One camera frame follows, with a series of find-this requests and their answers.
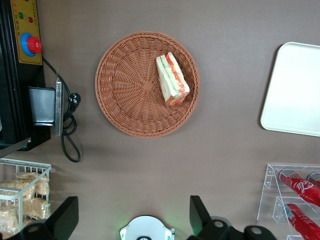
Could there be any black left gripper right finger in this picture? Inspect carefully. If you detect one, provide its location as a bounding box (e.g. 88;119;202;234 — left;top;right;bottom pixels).
186;195;241;240

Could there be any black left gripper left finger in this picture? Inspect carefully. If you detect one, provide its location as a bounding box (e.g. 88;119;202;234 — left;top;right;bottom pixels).
15;196;80;240

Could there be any triangular sandwich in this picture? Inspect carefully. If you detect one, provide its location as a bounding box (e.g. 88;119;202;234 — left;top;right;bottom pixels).
156;51;191;108

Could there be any round brown wicker basket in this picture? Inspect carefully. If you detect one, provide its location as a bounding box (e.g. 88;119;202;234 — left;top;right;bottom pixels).
94;30;201;139

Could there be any beige rectangular plastic tray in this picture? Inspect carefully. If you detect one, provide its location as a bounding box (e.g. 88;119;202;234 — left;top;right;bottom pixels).
259;41;320;138

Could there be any clear bag of crispy snacks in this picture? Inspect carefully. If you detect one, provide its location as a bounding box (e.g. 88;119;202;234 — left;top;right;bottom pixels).
21;197;52;220
0;179;36;201
0;204;20;236
35;174;51;197

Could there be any clear acrylic bottle rack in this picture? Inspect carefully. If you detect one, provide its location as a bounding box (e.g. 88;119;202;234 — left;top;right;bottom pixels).
256;163;320;240

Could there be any red cola bottle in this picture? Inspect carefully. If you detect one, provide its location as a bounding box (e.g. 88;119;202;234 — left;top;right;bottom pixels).
306;171;320;188
278;169;320;208
283;202;320;240

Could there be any black sealing machine, yellow panel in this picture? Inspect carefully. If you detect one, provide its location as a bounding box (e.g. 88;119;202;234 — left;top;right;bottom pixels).
0;0;64;152

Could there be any red emergency stop button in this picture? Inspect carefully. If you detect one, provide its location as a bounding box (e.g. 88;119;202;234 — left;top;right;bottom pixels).
20;32;43;57

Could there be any white wire basket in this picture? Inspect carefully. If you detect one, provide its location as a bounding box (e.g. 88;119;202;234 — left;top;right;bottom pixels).
0;157;53;240

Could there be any black power cable with plug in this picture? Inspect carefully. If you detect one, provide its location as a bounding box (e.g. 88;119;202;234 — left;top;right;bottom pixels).
41;55;82;164

